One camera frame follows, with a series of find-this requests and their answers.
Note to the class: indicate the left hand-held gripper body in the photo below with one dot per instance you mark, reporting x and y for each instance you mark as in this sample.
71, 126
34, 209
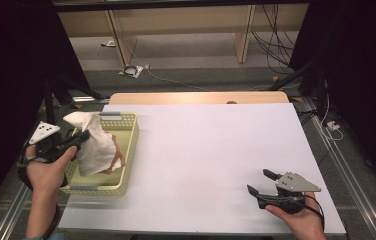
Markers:
49, 150

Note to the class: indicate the white power adapter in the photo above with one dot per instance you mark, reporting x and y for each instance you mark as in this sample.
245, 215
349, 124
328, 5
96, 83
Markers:
332, 125

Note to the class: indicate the person's right hand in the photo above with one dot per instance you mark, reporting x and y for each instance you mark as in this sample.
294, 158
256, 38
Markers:
306, 223

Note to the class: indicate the aluminium floor rail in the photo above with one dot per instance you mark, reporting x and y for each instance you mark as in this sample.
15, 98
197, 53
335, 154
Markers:
359, 196
9, 216

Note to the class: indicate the black curtain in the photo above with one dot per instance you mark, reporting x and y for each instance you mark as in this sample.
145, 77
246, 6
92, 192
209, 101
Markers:
9, 66
369, 66

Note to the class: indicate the yellow-green perforated plastic basket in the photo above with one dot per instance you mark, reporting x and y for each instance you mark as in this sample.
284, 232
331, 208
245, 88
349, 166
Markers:
129, 143

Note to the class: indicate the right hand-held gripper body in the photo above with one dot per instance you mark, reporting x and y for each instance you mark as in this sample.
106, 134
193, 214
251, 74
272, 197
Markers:
292, 200

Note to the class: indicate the beige wooden shelf unit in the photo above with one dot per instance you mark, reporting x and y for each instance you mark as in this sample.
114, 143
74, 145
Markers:
182, 20

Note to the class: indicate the clear packet with black item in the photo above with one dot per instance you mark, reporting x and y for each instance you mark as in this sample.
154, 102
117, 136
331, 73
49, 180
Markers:
131, 70

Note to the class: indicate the cream baby bodysuit brown trim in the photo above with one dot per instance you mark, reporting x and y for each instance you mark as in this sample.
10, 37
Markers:
96, 150

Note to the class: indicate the white board sheet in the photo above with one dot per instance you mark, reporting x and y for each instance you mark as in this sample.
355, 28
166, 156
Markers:
209, 150

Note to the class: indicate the black metal stand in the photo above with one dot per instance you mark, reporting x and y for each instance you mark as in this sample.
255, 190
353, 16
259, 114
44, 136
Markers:
47, 106
289, 78

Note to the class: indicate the small white floor item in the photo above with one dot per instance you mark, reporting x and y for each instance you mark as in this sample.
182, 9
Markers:
109, 43

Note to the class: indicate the person's left hand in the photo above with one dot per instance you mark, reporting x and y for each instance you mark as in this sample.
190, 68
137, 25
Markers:
46, 176

